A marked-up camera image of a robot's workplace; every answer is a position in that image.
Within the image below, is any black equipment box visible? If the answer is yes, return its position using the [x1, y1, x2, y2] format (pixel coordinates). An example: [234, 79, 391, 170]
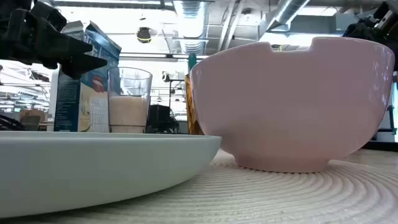
[146, 104, 180, 134]

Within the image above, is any black aluminium table frame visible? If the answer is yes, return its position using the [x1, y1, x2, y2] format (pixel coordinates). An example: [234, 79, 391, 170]
[362, 141, 398, 152]

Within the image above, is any pale blue-grey plate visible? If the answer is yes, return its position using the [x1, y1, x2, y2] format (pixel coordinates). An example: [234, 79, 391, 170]
[0, 130, 222, 218]

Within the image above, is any amber plastic tumbler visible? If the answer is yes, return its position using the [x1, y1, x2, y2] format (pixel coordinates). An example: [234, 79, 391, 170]
[184, 73, 205, 136]

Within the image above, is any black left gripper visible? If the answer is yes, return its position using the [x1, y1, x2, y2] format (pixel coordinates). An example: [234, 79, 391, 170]
[0, 0, 108, 80]

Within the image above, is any black dome ceiling fixture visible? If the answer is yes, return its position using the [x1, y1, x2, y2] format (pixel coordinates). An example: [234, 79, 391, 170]
[136, 27, 152, 44]

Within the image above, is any silver ventilation duct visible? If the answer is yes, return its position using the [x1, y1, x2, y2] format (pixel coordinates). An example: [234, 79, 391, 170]
[266, 0, 312, 32]
[173, 0, 208, 54]

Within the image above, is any pink ceramic bowl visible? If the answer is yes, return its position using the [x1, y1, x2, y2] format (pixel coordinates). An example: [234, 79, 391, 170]
[189, 36, 396, 174]

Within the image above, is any brown cardboard box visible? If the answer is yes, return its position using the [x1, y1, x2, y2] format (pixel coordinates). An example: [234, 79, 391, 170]
[19, 108, 47, 131]

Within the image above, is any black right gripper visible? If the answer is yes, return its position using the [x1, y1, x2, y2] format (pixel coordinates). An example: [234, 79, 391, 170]
[343, 0, 398, 72]

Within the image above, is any spoon with teal handle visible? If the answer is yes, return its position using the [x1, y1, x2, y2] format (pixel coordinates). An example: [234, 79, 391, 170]
[188, 52, 198, 73]

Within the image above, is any blue cereal box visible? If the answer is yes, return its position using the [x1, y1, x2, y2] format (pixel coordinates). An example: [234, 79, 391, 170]
[54, 21, 122, 133]

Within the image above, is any clear glass of milk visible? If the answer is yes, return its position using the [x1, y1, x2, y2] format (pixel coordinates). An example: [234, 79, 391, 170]
[107, 67, 153, 134]

